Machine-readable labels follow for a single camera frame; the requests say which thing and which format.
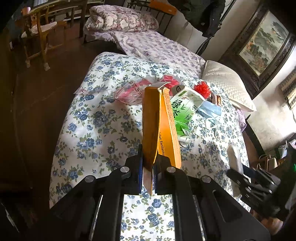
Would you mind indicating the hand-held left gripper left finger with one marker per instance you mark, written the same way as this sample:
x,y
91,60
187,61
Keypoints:
x,y
139,171

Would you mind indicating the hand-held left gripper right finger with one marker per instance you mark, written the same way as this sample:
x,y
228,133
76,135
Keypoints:
x,y
155,176

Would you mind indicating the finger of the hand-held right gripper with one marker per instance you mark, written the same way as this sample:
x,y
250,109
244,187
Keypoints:
x,y
235,176
252,172

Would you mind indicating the orange medicine box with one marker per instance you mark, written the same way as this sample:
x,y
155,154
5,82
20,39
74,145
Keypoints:
x,y
150,120

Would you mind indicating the blue face mask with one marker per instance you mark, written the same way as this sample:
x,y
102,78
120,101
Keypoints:
x,y
209,109

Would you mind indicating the green tea carton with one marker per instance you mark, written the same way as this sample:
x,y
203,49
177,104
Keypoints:
x,y
182,109

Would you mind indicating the clear plastic bag red print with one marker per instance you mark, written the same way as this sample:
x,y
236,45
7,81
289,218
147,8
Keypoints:
x,y
131,92

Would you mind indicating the red jelly cup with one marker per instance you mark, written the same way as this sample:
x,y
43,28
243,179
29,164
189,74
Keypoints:
x,y
170,81

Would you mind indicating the purple floral cloth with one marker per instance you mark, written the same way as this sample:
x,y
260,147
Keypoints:
x,y
241,118

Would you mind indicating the blue floral bedsheet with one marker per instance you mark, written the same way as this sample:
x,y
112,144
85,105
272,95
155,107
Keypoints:
x,y
97,129

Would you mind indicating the small brown snack wrapper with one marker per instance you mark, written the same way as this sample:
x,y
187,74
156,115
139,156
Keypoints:
x,y
216,99

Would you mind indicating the red pompom ornament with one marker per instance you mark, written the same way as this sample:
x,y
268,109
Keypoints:
x,y
202,90

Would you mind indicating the white quilted pillow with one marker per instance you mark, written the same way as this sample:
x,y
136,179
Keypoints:
x,y
226,81

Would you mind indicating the purple floral sheet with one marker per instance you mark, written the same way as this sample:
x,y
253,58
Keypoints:
x,y
157,48

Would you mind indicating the framed landscape painting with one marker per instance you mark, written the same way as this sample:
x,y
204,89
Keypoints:
x,y
261,44

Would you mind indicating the black metal coat rack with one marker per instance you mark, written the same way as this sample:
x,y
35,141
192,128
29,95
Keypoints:
x,y
203,45

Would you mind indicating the folded floral quilt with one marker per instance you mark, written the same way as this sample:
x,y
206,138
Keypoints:
x,y
120,18

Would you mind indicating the orange flat box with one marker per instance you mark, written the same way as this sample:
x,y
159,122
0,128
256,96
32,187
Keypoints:
x,y
163,8

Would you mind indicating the black jacket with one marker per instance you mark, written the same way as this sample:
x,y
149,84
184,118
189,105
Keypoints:
x,y
201,14

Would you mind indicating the wooden chair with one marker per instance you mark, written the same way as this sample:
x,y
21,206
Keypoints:
x,y
40,30

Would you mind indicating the long wooden table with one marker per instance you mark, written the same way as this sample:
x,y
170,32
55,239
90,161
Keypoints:
x,y
76,4

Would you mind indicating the orange cup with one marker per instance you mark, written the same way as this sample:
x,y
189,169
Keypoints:
x,y
25,10

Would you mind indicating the wall radiator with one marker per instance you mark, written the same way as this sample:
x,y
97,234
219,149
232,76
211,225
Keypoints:
x,y
290,90

